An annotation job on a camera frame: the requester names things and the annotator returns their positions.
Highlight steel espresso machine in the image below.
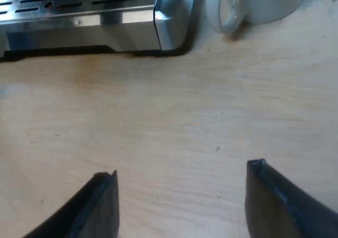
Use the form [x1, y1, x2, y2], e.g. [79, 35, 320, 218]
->
[0, 0, 199, 62]

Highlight white mug with red and black print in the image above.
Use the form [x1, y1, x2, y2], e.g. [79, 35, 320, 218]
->
[205, 0, 306, 34]

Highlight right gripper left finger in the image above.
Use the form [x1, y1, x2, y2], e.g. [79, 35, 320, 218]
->
[23, 170, 120, 238]

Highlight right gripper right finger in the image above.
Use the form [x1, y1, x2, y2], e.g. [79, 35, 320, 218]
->
[245, 158, 338, 238]

